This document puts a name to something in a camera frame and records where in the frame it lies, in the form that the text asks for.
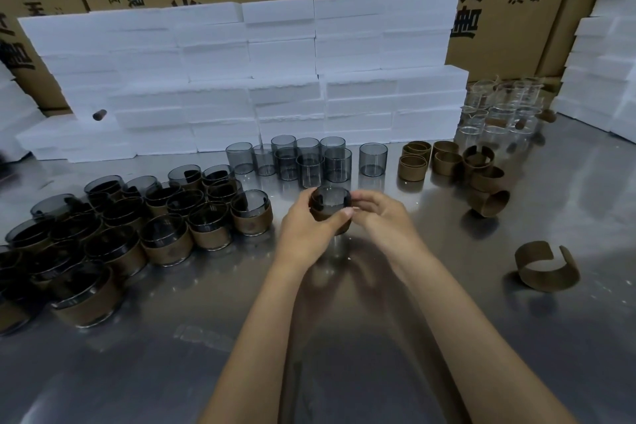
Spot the person's right hand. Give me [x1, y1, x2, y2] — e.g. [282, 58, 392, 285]
[342, 189, 426, 274]

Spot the person's left hand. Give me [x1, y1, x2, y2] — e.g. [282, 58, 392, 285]
[275, 187, 327, 269]

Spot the smoky glass cup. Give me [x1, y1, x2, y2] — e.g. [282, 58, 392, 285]
[309, 185, 354, 237]

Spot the person's right forearm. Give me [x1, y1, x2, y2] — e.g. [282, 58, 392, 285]
[389, 244, 579, 424]

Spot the person's left forearm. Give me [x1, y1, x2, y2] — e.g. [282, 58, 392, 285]
[199, 257, 325, 424]

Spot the group of bare grey glasses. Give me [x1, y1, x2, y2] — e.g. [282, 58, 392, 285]
[226, 135, 389, 189]

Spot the cluster of brown cardboard sleeves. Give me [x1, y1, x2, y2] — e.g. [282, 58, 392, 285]
[397, 140, 512, 218]

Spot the wide stack of white foam blocks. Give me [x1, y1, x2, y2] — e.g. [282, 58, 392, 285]
[15, 0, 470, 164]

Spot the group of clear glass beakers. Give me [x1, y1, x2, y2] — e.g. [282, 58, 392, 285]
[457, 74, 548, 136]

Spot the group of sleeved smoky cups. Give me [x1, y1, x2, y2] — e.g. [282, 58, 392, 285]
[0, 164, 274, 336]

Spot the open brown sleeve, spread apart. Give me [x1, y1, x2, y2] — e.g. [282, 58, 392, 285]
[514, 241, 581, 293]

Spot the tall stack of white foam blocks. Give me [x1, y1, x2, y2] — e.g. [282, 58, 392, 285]
[552, 0, 636, 144]

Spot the small stack of white foam blocks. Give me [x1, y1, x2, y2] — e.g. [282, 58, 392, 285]
[0, 61, 46, 162]

